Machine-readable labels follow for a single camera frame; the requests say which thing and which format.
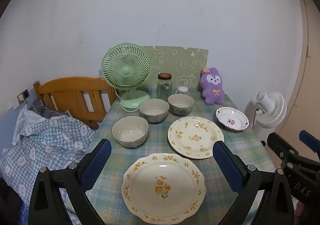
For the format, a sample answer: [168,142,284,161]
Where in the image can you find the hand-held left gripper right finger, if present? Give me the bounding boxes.
[212,141,294,225]

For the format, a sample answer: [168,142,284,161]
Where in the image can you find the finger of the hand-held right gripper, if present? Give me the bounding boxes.
[299,130,320,159]
[267,132,297,168]

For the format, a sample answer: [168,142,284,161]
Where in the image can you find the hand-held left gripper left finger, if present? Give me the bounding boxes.
[28,138,112,225]

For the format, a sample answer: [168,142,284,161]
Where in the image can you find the deep yellow floral plate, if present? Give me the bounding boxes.
[167,116,224,160]

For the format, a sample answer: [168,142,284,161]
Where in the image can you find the cream ceramic bowl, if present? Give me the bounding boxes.
[111,116,149,148]
[138,99,169,123]
[167,93,195,116]

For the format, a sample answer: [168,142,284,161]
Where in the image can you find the scalloped yellow floral plate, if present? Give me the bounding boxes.
[121,153,206,224]

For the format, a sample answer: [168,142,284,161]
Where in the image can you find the white standing fan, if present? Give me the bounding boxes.
[251,91,287,147]

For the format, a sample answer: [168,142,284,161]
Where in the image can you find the white plate with red flower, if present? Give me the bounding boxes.
[215,106,249,131]

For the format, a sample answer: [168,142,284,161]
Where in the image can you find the blue checkered printed blanket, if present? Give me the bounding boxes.
[0,109,98,215]

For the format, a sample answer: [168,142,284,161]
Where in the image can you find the plaid tablecloth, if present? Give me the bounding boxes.
[60,89,275,225]

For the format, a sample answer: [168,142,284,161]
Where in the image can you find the purple plush bunny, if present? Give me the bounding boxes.
[199,67,225,105]

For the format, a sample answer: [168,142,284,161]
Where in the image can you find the wooden bed headboard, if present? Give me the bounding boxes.
[33,77,117,129]

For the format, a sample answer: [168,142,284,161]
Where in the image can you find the grey plaid cloth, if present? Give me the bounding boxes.
[27,99,73,118]

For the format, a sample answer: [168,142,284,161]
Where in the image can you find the green desk fan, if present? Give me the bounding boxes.
[101,43,152,112]

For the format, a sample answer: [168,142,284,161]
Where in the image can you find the glass jar with dark lid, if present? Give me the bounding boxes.
[157,73,173,101]

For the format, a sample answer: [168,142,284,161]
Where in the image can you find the green patterned board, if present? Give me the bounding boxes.
[143,45,209,90]

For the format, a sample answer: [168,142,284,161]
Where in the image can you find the black fan cable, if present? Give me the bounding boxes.
[252,108,262,129]

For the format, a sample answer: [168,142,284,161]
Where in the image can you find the green fan power cable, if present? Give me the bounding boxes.
[114,90,140,112]

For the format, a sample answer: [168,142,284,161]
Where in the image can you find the wall socket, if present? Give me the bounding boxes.
[17,89,30,110]

